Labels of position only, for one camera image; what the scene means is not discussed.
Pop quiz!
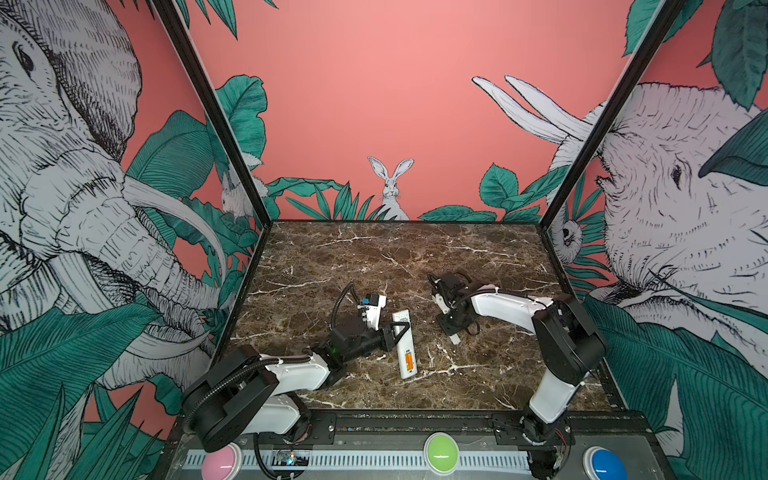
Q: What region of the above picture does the white remote control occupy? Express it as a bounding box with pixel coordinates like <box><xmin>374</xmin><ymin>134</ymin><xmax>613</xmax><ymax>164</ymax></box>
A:
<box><xmin>392</xmin><ymin>310</ymin><xmax>417</xmax><ymax>380</ymax></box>

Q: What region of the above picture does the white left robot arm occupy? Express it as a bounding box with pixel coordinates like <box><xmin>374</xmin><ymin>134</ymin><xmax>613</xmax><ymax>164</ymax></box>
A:
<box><xmin>181</xmin><ymin>282</ymin><xmax>411</xmax><ymax>453</ymax></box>

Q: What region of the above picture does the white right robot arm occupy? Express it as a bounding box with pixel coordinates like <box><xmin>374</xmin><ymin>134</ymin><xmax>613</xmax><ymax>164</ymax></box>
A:
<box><xmin>427</xmin><ymin>272</ymin><xmax>607</xmax><ymax>446</ymax></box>

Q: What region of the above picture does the green push button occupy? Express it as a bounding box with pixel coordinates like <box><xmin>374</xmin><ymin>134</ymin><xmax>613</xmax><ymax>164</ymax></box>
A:
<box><xmin>423</xmin><ymin>432</ymin><xmax>460</xmax><ymax>476</ymax></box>

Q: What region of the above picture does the pink push button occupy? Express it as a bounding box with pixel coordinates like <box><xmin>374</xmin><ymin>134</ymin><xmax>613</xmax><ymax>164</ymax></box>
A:
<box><xmin>201</xmin><ymin>443</ymin><xmax>243</xmax><ymax>480</ymax></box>

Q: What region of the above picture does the blue push button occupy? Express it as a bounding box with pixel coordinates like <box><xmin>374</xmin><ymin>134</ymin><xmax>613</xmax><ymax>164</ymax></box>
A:
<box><xmin>582</xmin><ymin>446</ymin><xmax>628</xmax><ymax>480</ymax></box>

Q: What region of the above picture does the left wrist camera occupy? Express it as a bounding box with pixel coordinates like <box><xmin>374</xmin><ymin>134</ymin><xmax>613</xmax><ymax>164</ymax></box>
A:
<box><xmin>357</xmin><ymin>294</ymin><xmax>387</xmax><ymax>330</ymax></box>

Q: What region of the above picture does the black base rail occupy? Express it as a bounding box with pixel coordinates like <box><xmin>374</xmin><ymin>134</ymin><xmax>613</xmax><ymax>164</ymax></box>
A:
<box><xmin>173</xmin><ymin>409</ymin><xmax>649</xmax><ymax>448</ymax></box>

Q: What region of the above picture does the white slotted cable duct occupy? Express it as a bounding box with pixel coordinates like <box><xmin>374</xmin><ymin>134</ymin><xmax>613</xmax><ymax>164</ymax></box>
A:
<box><xmin>179</xmin><ymin>449</ymin><xmax>532</xmax><ymax>473</ymax></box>

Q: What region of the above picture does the black right corner post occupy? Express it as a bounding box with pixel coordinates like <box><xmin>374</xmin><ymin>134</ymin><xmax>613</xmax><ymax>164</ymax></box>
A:
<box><xmin>538</xmin><ymin>0</ymin><xmax>686</xmax><ymax>229</ymax></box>

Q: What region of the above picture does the black corner post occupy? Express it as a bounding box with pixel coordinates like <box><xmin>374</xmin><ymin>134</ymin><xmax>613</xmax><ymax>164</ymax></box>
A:
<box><xmin>149</xmin><ymin>0</ymin><xmax>272</xmax><ymax>228</ymax></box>
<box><xmin>538</xmin><ymin>0</ymin><xmax>686</xmax><ymax>229</ymax></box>

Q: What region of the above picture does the black left corner post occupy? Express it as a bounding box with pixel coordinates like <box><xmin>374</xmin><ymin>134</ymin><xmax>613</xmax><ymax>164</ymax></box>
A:
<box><xmin>149</xmin><ymin>0</ymin><xmax>272</xmax><ymax>228</ymax></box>

